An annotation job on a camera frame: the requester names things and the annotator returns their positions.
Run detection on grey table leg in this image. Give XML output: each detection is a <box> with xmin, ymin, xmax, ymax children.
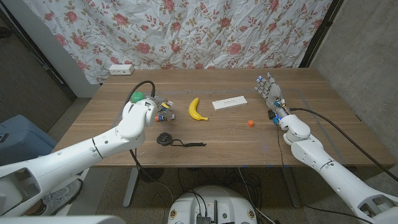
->
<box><xmin>123</xmin><ymin>167</ymin><xmax>140</xmax><ymax>208</ymax></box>
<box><xmin>281</xmin><ymin>167</ymin><xmax>302</xmax><ymax>208</ymax></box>

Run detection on green toy apple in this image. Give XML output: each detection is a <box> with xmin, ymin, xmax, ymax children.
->
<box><xmin>131</xmin><ymin>91</ymin><xmax>146</xmax><ymax>104</ymax></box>

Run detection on white power strip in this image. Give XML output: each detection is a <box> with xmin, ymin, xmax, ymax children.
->
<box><xmin>108</xmin><ymin>63</ymin><xmax>135</xmax><ymax>76</ymax></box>

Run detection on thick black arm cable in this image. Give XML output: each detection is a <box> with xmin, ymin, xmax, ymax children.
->
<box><xmin>124</xmin><ymin>80</ymin><xmax>156</xmax><ymax>106</ymax></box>
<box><xmin>289</xmin><ymin>107</ymin><xmax>398</xmax><ymax>183</ymax></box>

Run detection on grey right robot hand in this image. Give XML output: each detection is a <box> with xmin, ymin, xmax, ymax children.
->
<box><xmin>254</xmin><ymin>72</ymin><xmax>292</xmax><ymax>121</ymax></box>

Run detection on floral curtain backdrop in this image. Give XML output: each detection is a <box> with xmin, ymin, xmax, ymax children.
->
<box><xmin>23</xmin><ymin>0</ymin><xmax>333</xmax><ymax>85</ymax></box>

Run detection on black round floor object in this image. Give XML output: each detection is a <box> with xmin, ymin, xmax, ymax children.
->
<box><xmin>139</xmin><ymin>167</ymin><xmax>165</xmax><ymax>184</ymax></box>

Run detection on white stylus pen box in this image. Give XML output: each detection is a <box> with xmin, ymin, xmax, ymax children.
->
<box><xmin>211</xmin><ymin>95</ymin><xmax>249</xmax><ymax>111</ymax></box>

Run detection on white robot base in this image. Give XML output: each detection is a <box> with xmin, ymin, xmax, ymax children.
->
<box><xmin>167</xmin><ymin>185</ymin><xmax>258</xmax><ymax>224</ymax></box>

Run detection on glue stick with blue label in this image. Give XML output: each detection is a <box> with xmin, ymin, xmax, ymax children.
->
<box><xmin>154</xmin><ymin>113</ymin><xmax>175</xmax><ymax>123</ymax></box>

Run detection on grey sneaker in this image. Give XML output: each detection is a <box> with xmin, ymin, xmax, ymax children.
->
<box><xmin>30</xmin><ymin>179</ymin><xmax>84</xmax><ymax>216</ymax></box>

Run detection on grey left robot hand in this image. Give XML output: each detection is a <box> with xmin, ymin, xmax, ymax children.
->
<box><xmin>146</xmin><ymin>96</ymin><xmax>176</xmax><ymax>121</ymax></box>

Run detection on black stopwatch with lanyard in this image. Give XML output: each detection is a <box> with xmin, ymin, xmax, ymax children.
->
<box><xmin>156</xmin><ymin>132</ymin><xmax>207</xmax><ymax>148</ymax></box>

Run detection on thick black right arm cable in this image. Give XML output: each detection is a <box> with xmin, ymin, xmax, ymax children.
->
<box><xmin>289</xmin><ymin>107</ymin><xmax>398</xmax><ymax>183</ymax></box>

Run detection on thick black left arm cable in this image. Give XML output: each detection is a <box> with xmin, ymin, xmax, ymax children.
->
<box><xmin>124</xmin><ymin>80</ymin><xmax>156</xmax><ymax>106</ymax></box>

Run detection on black backdrop pole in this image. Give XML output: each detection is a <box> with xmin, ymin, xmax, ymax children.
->
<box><xmin>299</xmin><ymin>0</ymin><xmax>345</xmax><ymax>68</ymax></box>

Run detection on yellow toy banana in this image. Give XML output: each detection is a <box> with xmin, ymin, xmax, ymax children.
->
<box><xmin>188</xmin><ymin>97</ymin><xmax>209</xmax><ymax>122</ymax></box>

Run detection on blue plastic bin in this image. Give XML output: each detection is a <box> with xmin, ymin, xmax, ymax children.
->
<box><xmin>0</xmin><ymin>114</ymin><xmax>58</xmax><ymax>167</ymax></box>

